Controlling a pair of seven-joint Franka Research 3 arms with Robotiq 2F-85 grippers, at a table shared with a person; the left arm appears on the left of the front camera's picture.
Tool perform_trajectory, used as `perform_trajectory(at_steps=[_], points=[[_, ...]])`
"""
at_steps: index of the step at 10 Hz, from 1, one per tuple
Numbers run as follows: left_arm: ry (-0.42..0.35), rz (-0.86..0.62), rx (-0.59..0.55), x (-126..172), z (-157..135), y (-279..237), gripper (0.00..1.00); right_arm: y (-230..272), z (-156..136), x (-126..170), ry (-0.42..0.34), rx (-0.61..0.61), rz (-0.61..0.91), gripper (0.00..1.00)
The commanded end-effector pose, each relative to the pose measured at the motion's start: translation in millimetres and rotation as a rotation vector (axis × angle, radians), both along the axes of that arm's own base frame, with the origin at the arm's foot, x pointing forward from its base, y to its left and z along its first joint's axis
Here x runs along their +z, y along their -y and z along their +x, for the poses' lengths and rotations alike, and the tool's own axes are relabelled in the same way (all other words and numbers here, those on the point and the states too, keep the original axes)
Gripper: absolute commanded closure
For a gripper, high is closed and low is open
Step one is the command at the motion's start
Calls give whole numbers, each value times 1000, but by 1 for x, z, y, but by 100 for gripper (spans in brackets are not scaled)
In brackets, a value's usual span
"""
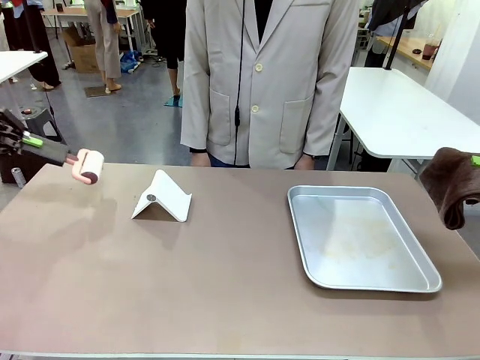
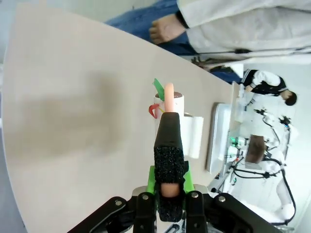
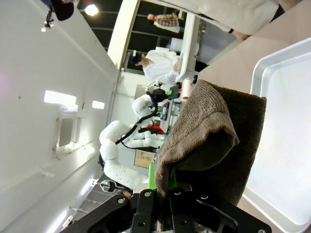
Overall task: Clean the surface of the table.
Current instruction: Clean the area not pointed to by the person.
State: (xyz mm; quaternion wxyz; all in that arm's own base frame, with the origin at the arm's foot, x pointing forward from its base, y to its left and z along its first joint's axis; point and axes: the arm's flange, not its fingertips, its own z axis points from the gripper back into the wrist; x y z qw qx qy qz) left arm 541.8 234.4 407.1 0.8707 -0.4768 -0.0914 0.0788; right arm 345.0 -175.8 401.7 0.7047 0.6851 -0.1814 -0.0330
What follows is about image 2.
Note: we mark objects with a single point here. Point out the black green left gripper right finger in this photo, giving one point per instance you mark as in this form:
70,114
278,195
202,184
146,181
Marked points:
189,180

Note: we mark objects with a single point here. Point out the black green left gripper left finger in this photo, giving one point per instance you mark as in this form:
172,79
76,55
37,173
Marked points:
151,179

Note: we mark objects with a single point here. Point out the pink black lint roller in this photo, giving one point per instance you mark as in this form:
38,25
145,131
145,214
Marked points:
168,136

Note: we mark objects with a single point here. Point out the red paper scrap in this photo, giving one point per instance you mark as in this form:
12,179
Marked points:
152,110

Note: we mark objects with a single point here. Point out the brown cloth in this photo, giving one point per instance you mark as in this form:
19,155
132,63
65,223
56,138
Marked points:
255,148

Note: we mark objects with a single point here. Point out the green paper scrap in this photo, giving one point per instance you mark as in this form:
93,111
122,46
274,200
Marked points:
159,88

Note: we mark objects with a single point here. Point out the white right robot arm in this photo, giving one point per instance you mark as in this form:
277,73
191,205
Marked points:
281,189

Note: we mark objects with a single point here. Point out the person's hand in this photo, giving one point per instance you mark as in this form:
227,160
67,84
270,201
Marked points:
166,29

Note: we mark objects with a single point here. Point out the white plastic tray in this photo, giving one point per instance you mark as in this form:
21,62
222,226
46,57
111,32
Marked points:
218,136

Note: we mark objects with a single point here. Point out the background person in black jacket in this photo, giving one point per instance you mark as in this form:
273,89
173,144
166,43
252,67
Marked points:
267,83

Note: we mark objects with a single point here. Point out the blue jeans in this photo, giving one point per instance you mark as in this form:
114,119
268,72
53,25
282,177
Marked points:
145,17

